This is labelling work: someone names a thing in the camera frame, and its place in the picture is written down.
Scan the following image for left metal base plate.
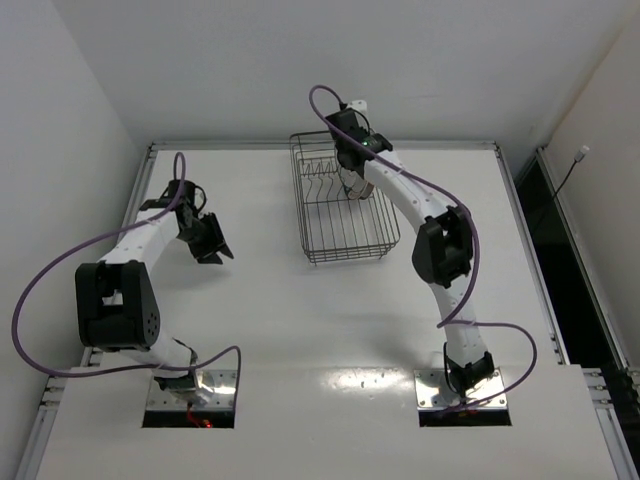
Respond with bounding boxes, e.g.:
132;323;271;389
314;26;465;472
146;370;238;412

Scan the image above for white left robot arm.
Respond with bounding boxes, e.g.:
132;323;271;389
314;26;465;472
75;179;233;406

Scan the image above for black cable white plug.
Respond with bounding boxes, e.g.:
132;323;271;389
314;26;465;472
531;145;590;235

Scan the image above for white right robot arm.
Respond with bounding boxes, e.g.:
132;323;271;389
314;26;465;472
325;101;494;399

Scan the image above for metal base plate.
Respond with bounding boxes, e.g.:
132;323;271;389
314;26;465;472
413;368;506;412
146;370;238;412

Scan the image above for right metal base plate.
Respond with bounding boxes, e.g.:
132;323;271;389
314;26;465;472
413;368;506;412

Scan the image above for grey wire dish rack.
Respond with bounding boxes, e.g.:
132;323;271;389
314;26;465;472
289;131;401;265

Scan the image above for white plate blue text rim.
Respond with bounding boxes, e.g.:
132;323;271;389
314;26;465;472
339;169;367;200

